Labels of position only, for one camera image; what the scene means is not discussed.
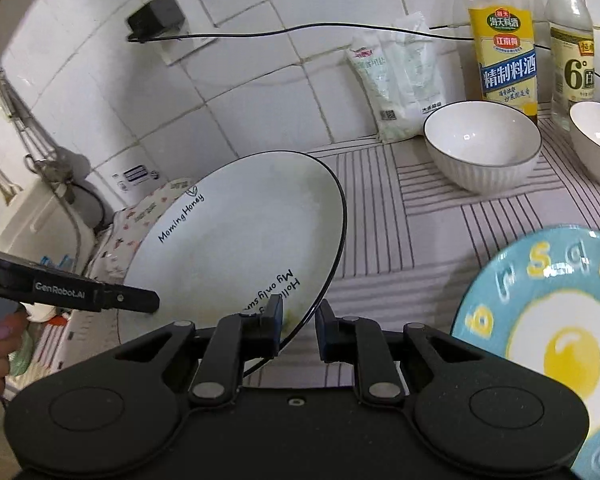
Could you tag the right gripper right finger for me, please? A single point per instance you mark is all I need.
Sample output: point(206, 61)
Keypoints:
point(361, 343)

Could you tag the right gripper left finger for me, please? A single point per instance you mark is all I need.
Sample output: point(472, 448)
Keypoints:
point(236, 339)

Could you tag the white Morning Honey plate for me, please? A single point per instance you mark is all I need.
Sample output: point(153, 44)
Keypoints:
point(272, 223)

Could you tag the pink Lovely Bear plate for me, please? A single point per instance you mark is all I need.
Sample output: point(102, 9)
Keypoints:
point(116, 248)

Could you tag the blue fried egg plate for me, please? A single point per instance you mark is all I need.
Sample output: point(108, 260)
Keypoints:
point(537, 303)

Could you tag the large white ribbed bowl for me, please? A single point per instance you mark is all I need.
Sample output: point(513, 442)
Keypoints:
point(484, 147)

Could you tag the white appliance at left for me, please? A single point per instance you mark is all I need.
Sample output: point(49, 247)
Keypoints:
point(39, 219)

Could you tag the white salt bag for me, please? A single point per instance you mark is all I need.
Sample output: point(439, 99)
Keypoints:
point(401, 77)

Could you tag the black power adapter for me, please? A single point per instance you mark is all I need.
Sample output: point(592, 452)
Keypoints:
point(154, 19)

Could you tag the medium white ribbed bowl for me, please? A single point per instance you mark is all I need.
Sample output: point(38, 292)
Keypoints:
point(585, 135)

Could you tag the yellow label cooking wine bottle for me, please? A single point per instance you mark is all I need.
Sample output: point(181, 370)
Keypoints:
point(502, 34)

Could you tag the white vinegar bottle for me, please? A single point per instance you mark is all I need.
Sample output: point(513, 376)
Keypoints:
point(572, 51)

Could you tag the white wall socket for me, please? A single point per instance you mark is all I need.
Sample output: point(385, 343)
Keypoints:
point(183, 40)

